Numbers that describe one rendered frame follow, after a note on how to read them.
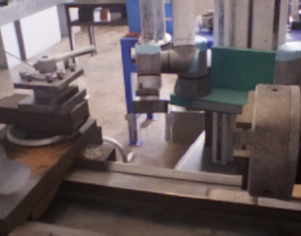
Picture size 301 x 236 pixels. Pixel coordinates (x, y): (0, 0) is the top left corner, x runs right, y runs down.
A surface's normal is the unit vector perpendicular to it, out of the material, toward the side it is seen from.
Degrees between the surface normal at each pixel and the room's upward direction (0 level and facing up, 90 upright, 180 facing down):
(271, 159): 77
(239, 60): 90
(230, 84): 90
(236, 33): 90
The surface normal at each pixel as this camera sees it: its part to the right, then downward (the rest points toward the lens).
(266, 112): -0.22, -0.50
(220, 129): -0.47, 0.41
